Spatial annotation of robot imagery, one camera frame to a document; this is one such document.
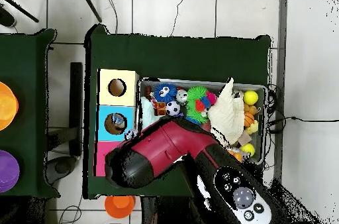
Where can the mint muslin cloth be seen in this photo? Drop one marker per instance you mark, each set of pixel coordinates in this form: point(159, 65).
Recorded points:
point(147, 112)

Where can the crushed clear plastic bottle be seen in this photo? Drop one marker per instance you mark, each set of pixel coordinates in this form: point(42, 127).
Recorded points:
point(130, 134)

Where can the clear plastic packet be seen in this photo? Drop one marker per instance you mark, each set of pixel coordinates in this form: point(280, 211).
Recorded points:
point(117, 120)

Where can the cream muslin cloth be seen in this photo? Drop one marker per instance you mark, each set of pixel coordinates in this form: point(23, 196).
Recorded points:
point(227, 118)

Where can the long orange toy block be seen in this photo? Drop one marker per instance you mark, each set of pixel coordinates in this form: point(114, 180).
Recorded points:
point(235, 155)

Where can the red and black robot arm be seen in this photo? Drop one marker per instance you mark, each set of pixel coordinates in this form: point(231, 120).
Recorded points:
point(164, 147)

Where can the wooden box with three holes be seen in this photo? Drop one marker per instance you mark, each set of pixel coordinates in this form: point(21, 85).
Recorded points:
point(129, 96)

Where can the black and white soccer ball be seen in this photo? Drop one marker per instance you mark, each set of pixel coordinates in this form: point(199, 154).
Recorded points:
point(173, 108)

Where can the blue spiky ball with eyes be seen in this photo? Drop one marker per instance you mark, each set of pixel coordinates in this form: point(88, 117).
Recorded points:
point(170, 94)

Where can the multicoloured spiky caterpillar toy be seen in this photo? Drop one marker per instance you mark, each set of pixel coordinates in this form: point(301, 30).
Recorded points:
point(197, 108)

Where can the green spiky rubber ball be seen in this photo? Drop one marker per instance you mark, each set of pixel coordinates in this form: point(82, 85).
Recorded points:
point(197, 92)

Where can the dark green tablecloth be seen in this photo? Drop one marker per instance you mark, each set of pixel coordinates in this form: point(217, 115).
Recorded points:
point(34, 88)
point(172, 57)

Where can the orange mini basketball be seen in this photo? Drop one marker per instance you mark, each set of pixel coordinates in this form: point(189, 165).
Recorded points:
point(248, 119)

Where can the large yellow ball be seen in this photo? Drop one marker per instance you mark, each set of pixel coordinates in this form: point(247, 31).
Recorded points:
point(250, 97)

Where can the small yellow ball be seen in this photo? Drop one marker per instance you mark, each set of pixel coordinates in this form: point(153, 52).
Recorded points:
point(247, 149)

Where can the orange plastic cup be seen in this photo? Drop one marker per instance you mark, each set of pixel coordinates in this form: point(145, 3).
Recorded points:
point(119, 206)

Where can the grey round stand base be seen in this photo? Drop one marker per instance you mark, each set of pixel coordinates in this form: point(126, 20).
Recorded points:
point(62, 167)

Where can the black stand legs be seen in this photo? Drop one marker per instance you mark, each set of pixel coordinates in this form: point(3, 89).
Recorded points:
point(90, 5)

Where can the orange plastic bowl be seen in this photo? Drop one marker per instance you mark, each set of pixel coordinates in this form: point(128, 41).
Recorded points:
point(6, 106)

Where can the purple plastic bowl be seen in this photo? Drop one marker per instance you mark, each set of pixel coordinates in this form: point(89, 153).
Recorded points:
point(8, 171)

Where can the person's foot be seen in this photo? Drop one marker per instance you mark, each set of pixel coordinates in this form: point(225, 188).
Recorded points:
point(6, 18)

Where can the black floor post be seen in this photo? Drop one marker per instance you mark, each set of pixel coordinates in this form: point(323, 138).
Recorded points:
point(76, 102)

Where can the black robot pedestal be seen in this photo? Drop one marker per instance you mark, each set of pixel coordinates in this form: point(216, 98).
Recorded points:
point(159, 212)

